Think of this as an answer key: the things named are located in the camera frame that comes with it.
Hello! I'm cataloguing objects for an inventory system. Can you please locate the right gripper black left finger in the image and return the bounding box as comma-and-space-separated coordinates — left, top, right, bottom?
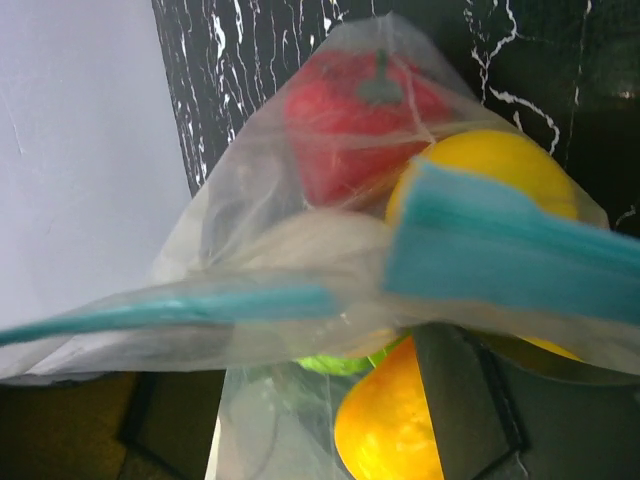
1, 371, 224, 479

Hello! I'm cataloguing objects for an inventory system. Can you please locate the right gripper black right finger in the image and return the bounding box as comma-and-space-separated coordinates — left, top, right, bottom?
412, 323, 639, 479

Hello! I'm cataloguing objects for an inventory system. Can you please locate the clear zip top bag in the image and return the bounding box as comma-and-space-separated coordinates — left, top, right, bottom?
1, 14, 639, 479

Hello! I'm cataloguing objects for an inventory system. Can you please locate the orange fake food piece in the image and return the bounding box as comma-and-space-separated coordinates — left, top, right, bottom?
334, 336, 444, 479

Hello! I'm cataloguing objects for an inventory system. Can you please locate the green fake vegetable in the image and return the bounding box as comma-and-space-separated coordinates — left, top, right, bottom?
296, 335, 406, 376

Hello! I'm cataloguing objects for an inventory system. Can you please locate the beige fake egg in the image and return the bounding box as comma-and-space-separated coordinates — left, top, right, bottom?
229, 209, 392, 269

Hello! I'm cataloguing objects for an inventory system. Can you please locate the yellow fake lemon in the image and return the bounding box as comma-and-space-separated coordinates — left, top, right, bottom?
417, 129, 579, 220

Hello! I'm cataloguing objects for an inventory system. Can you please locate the red fake bell pepper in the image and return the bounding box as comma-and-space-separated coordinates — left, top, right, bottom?
284, 49, 452, 206

